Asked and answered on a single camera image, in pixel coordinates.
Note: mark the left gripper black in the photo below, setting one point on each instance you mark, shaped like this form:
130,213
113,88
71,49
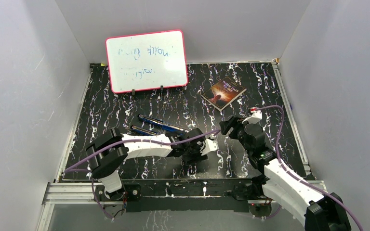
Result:
197,158

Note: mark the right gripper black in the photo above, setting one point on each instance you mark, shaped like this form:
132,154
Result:
235,122

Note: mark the whiteboard with pink frame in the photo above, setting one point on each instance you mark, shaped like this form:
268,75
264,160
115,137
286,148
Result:
146,61

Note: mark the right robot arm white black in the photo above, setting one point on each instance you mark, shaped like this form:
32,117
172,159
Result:
315,209

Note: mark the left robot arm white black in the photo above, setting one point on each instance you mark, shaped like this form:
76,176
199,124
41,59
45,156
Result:
107,152

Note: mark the paperback book orange cover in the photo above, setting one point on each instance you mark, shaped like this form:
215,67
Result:
223,93

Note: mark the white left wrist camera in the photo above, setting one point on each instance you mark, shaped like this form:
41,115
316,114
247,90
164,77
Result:
208,147

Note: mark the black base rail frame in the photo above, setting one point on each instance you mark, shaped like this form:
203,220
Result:
237,195

